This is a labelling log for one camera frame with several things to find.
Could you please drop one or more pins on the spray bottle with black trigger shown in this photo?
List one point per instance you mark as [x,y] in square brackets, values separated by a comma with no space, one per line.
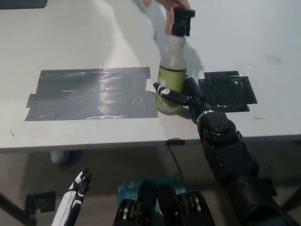
[172,58]

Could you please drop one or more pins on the small black tape square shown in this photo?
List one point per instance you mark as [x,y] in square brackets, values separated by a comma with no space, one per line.
[225,94]

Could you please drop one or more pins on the person bare hand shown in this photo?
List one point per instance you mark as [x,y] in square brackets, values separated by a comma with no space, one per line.
[175,3]

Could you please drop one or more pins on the grey metal table leg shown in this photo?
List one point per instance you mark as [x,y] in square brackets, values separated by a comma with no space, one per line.
[16,208]

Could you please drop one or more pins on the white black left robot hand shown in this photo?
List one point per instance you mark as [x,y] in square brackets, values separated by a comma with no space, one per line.
[70,200]

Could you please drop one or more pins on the large grey tape patch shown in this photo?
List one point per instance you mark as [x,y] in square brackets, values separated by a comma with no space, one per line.
[82,99]

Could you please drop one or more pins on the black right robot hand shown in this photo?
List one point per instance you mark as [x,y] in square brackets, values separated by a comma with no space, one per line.
[194,99]

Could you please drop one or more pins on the dark flat rectangular object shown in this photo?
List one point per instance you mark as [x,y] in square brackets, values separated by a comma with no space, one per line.
[23,3]

